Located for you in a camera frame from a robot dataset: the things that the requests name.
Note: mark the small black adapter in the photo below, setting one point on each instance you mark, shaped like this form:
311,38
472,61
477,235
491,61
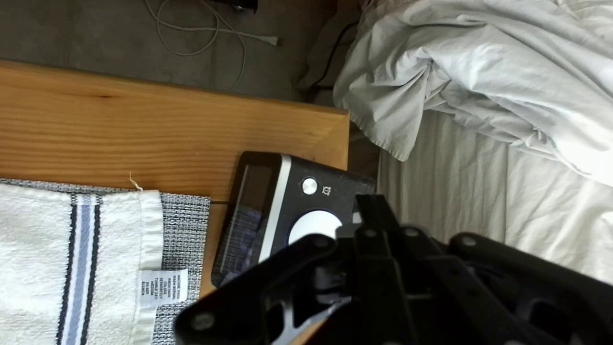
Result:
240,3

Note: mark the black alarm clock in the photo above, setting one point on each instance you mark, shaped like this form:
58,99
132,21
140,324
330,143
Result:
293,197

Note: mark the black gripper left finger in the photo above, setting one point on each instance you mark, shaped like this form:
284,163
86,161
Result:
255,293

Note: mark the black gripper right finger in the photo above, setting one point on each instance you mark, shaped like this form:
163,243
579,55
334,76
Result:
498,293

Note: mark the white striped towel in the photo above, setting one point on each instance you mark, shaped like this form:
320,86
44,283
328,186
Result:
31,255

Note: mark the grey woven mat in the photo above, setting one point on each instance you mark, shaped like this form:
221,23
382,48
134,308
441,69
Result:
184,235

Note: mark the white crumpled bed sheet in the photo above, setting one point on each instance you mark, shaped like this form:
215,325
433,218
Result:
479,63

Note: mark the wooden nightstand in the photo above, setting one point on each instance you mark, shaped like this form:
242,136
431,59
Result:
159,126

